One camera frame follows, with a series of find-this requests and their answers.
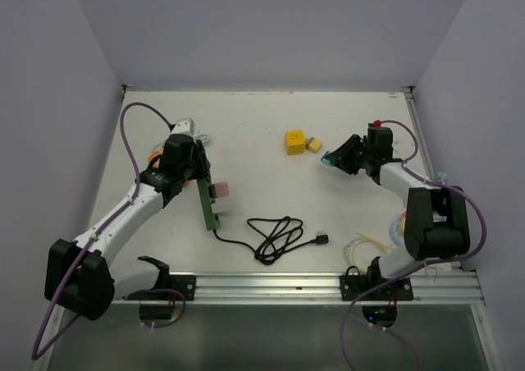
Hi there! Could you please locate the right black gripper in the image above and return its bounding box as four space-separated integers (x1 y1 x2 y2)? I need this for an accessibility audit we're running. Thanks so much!
326 135 372 175

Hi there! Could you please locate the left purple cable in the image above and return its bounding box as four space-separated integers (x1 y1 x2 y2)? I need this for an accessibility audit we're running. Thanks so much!
30 102 188 361

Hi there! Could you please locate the white plug adapter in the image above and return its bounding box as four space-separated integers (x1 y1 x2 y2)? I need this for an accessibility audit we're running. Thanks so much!
211 198 233 214

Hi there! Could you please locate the pale yellow plug adapter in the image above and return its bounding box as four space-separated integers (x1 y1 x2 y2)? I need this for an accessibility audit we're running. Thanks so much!
305 137 322 153

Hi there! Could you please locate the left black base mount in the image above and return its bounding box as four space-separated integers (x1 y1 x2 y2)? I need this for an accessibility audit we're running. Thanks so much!
165 274 197 301

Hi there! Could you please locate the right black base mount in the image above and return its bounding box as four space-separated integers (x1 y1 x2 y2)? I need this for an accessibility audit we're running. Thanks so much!
339 266 414 301

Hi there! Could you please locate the green power strip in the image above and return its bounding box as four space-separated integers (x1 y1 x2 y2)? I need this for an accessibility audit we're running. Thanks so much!
196 172 220 231

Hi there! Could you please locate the yellowish thin cable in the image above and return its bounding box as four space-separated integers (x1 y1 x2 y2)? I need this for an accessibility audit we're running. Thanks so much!
342 233 395 270

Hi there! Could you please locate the blue plug adapter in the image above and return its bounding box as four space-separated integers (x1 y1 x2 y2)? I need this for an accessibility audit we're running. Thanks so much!
321 151 334 167

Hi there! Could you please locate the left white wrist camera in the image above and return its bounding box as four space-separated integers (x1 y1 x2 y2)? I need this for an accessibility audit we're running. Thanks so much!
170 118 195 138

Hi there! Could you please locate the black power cord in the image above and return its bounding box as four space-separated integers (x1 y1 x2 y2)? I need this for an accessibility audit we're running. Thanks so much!
212 216 330 266

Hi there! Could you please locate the orange power strip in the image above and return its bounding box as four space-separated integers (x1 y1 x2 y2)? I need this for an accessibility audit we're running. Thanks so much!
146 150 189 189

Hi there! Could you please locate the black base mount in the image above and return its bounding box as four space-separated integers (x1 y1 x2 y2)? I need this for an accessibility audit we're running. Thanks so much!
339 266 414 301
165 274 197 301

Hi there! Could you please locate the aluminium rail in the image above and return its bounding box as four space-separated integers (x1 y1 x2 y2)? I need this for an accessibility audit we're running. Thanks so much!
110 270 487 306

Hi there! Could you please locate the pink plug adapter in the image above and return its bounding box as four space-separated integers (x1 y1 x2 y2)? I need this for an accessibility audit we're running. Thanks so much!
209 182 230 199

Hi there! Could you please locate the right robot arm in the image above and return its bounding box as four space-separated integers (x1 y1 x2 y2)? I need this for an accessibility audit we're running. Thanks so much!
322 124 470 300

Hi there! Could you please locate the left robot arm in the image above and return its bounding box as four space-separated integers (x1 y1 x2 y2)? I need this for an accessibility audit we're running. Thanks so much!
44 134 210 320

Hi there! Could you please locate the yellow cube socket adapter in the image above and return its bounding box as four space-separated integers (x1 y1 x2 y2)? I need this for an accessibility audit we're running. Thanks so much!
285 130 306 155

